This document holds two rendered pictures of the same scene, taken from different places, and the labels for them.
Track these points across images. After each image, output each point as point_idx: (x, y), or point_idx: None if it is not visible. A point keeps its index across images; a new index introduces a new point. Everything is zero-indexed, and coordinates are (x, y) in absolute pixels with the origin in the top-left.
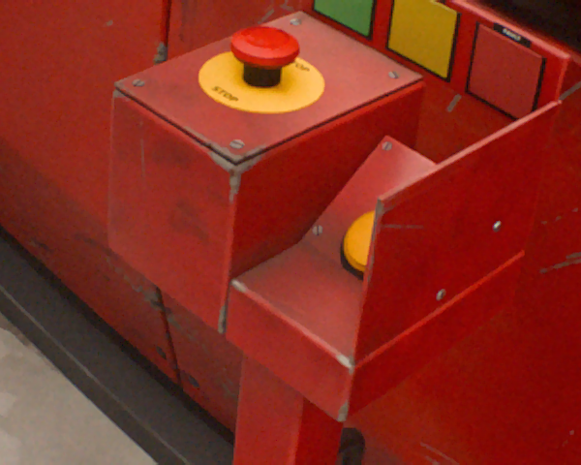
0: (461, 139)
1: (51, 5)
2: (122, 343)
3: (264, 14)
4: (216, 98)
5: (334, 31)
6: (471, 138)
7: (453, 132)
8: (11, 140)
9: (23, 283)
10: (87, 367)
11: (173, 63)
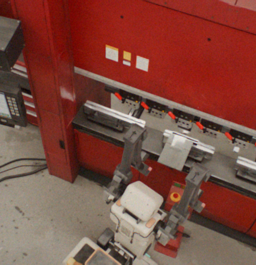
0: (182, 179)
1: (117, 161)
2: (126, 184)
3: (156, 168)
4: (173, 201)
5: (176, 187)
6: (183, 179)
7: (181, 179)
8: (108, 171)
9: (105, 180)
10: (123, 190)
11: (168, 197)
